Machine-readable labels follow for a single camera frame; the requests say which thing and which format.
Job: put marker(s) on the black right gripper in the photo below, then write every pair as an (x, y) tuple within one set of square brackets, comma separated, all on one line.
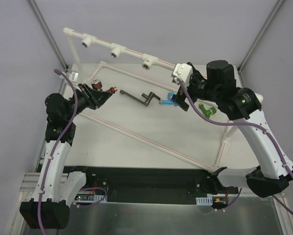
[(183, 97)]

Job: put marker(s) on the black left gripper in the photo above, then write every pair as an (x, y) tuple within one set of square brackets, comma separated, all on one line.
[(89, 95)]

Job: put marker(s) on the blue plastic faucet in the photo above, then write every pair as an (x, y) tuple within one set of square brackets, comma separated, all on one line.
[(168, 101)]

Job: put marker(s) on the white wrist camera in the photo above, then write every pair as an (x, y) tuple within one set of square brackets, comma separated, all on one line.
[(72, 76), (182, 72)]

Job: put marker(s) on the left white cable duct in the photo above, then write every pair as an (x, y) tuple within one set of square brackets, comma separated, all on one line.
[(86, 198)]

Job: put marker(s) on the white cable duct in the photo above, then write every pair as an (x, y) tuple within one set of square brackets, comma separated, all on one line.
[(86, 198), (211, 200)]

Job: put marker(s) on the right white cable duct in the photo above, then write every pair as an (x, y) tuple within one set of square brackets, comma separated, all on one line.
[(211, 200)]

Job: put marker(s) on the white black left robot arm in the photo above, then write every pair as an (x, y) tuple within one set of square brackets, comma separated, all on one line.
[(49, 205)]

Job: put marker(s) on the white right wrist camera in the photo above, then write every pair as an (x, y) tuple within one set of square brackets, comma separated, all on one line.
[(182, 72)]

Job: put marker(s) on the green plastic faucet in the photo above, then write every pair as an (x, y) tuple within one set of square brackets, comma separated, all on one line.
[(207, 112)]

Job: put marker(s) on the aluminium enclosure frame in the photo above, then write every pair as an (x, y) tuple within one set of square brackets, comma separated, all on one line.
[(175, 31)]

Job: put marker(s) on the white PVC pipe frame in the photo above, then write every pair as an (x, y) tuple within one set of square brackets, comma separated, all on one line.
[(134, 130)]

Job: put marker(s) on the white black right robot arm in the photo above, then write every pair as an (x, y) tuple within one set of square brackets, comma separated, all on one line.
[(244, 111)]

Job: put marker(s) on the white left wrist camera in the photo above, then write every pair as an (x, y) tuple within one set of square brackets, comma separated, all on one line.
[(72, 76)]

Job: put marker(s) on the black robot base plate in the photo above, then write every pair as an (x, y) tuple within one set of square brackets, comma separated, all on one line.
[(151, 185)]

